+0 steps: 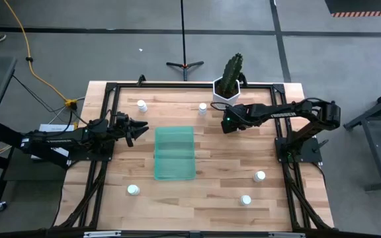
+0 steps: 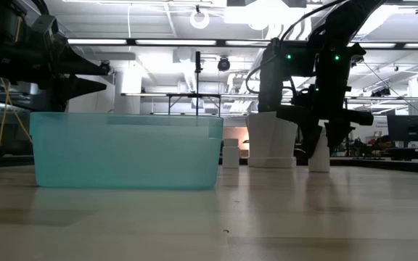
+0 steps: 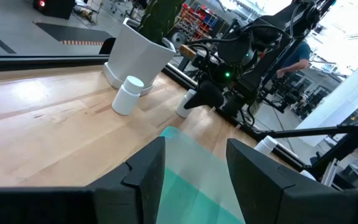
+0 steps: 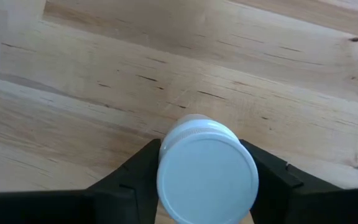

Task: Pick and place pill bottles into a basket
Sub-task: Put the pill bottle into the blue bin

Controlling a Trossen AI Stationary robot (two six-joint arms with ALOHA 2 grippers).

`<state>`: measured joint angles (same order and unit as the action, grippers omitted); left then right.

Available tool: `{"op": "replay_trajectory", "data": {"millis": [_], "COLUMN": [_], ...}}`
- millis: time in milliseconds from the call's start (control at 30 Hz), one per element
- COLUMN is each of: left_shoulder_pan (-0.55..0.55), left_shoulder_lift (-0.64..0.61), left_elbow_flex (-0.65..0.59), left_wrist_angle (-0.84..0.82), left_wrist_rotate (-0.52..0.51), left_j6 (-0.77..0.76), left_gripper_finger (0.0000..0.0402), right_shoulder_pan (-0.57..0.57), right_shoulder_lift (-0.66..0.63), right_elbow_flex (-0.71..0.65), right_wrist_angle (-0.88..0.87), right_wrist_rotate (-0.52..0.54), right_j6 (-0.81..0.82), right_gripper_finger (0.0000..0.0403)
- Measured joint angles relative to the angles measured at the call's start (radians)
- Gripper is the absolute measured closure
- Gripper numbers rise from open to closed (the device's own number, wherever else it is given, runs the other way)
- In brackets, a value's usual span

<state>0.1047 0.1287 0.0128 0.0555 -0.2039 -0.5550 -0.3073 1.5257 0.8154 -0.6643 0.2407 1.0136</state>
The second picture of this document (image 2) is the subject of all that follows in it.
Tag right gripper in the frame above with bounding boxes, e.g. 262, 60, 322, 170
276, 77, 375, 160

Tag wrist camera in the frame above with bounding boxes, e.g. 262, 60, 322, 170
292, 85, 317, 108
30, 14, 60, 38

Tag black hanging camera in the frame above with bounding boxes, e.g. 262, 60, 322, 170
350, 53, 367, 68

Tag dark office desk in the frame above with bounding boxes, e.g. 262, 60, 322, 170
389, 146, 418, 163

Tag black frame table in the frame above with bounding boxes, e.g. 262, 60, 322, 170
165, 92, 223, 117

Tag white plant pot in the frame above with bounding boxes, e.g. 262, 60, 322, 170
245, 111, 299, 169

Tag black computer monitor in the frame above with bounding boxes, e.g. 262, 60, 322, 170
387, 115, 418, 144

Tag white pill bottle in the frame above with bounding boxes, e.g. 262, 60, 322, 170
222, 138, 241, 170
308, 126, 331, 173

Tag green cactus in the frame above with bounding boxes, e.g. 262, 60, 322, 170
258, 38, 286, 114

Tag black tripod stand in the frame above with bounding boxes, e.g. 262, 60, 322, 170
194, 50, 202, 117

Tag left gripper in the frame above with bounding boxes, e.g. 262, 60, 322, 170
30, 32, 110, 112

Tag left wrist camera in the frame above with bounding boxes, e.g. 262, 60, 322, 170
30, 14, 60, 38

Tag white ring lamp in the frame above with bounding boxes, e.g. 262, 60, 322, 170
189, 8, 211, 30

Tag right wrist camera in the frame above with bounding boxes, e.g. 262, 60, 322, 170
292, 85, 317, 108

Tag yellow cable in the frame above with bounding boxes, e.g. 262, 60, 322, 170
0, 78, 33, 146

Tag black overhead camera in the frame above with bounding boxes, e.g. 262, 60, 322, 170
217, 56, 231, 73

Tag teal translucent plastic basket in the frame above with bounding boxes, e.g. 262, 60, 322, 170
29, 111, 225, 191

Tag person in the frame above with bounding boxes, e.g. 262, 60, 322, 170
373, 134, 396, 152

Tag long overhead light bar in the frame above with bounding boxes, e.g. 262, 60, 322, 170
66, 37, 418, 50

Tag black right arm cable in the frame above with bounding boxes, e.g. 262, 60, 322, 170
245, 0, 348, 96

